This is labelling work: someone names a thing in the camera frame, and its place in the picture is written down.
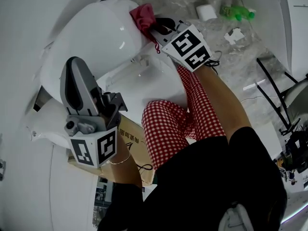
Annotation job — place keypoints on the white foam board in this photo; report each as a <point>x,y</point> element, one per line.
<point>269,141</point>

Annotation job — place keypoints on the white toilet with tank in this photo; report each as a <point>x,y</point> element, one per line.
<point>96,32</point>

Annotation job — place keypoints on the white paper scrap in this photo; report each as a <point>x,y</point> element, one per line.
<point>234,36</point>

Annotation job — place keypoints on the person's right forearm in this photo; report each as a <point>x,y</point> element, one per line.
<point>223,97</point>

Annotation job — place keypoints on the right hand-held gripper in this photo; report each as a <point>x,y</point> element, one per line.
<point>190,49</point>

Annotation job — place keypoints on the crumpled cardboard box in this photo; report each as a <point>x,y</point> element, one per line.
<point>134,133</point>

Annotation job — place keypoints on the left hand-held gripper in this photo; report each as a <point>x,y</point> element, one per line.
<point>91,148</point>

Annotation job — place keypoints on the person's red checked trousers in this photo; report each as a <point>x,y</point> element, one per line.
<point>173,124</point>

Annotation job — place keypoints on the white square-backed toilet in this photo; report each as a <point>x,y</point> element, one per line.
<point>288,32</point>

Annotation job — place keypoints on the person's left forearm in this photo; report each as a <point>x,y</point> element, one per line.
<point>122,174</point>

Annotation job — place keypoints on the pink cloth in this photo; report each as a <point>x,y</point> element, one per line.
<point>143,18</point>

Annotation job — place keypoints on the person's black and white shirt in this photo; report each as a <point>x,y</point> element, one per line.
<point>216,189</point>

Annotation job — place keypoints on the white brush holder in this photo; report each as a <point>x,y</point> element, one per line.
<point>205,12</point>

